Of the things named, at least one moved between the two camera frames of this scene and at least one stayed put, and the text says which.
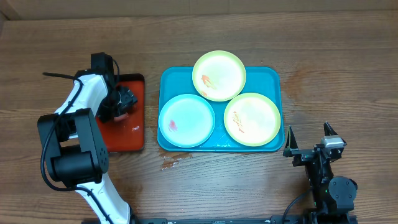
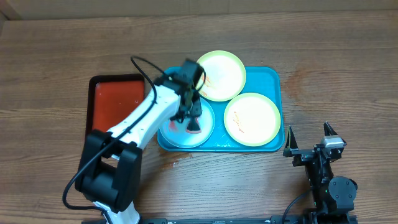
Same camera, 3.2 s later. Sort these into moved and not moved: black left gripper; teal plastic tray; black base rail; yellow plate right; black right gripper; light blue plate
Moved: teal plastic tray; black left gripper
Not moved: yellow plate right; light blue plate; black right gripper; black base rail
